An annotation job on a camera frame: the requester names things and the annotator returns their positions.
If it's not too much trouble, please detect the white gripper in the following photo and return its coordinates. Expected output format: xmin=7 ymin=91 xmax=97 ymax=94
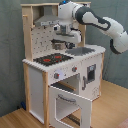
xmin=53 ymin=24 xmax=81 ymax=43

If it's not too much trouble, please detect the silver toy pot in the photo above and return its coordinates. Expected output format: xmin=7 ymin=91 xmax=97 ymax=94
xmin=51 ymin=38 xmax=76 ymax=51

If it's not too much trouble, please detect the white oven door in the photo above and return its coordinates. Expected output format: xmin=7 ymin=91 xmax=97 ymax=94
xmin=49 ymin=87 xmax=92 ymax=128

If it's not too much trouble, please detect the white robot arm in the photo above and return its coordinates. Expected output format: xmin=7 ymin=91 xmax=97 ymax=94
xmin=53 ymin=0 xmax=128 ymax=54

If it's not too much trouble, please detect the wooden toy kitchen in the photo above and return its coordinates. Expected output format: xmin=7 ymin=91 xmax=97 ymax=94
xmin=22 ymin=3 xmax=105 ymax=128

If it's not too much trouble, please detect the grey toy sink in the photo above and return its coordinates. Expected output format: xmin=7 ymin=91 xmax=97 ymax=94
xmin=66 ymin=47 xmax=94 ymax=56

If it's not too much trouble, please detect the grey range hood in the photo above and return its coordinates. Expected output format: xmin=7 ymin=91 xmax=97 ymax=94
xmin=34 ymin=5 xmax=59 ymax=27

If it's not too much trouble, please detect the black toy stovetop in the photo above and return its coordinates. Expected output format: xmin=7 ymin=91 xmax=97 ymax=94
xmin=34 ymin=53 xmax=71 ymax=66

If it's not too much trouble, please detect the grey dishwasher panel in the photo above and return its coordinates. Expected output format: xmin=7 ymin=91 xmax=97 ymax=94
xmin=87 ymin=65 xmax=96 ymax=83

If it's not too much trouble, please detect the red left oven knob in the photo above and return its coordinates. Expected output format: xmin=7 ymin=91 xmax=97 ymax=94
xmin=54 ymin=73 xmax=60 ymax=79

